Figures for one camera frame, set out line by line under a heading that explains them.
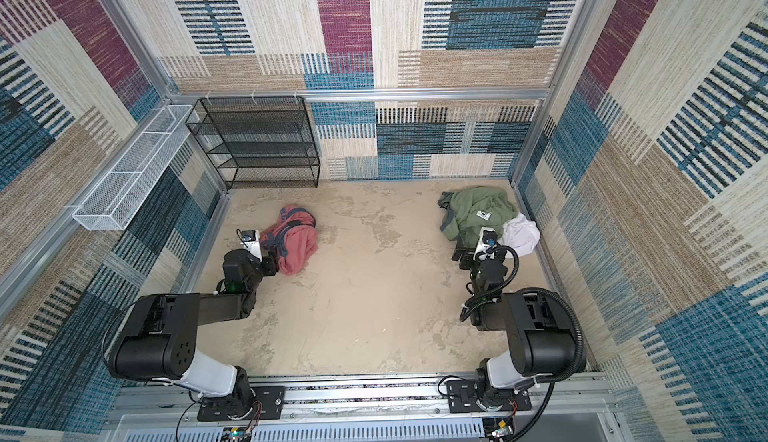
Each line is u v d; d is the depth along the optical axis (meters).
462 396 0.73
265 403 0.73
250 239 0.81
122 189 0.73
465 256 0.81
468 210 1.02
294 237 0.95
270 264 0.85
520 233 1.00
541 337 0.45
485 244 0.76
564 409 0.73
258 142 1.11
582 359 0.42
